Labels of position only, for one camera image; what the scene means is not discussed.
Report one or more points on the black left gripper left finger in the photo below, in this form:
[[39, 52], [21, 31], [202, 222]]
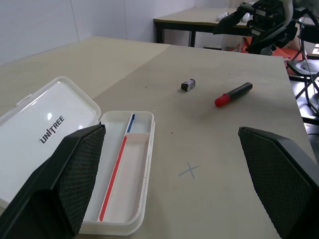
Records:
[[62, 179]]

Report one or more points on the black metal stand frame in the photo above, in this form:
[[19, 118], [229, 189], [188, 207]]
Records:
[[306, 82]]

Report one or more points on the black marker with red cap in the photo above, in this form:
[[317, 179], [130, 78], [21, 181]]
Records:
[[235, 93]]

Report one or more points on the red and blue pencil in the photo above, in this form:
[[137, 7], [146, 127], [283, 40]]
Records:
[[113, 174]]

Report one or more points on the orange floor object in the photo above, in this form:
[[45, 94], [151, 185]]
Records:
[[281, 52]]

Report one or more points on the small black eraser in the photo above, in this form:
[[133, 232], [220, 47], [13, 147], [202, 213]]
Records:
[[188, 85]]

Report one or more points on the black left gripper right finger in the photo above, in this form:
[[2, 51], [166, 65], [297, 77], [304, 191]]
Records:
[[281, 179]]

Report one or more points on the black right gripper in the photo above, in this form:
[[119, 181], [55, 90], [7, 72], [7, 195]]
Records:
[[268, 17]]

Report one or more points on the beige table with black frame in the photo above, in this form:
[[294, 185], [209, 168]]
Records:
[[189, 20]]

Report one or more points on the white plastic pencil case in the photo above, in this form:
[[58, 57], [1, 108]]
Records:
[[129, 174]]

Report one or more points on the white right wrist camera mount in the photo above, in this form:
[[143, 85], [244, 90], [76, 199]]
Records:
[[289, 10]]

